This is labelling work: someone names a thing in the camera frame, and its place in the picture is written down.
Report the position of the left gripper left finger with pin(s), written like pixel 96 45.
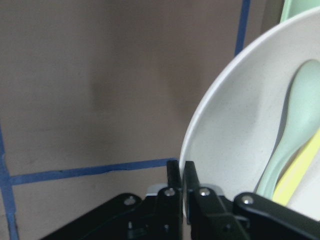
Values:
pixel 128 217

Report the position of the light green tray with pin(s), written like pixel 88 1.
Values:
pixel 292 8

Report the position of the yellow plastic fork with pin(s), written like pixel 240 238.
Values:
pixel 293 175

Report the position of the pale green plastic spoon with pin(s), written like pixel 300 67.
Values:
pixel 302 122

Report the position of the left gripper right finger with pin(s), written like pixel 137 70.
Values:
pixel 248 217

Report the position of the white round plate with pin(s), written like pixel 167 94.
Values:
pixel 234 129

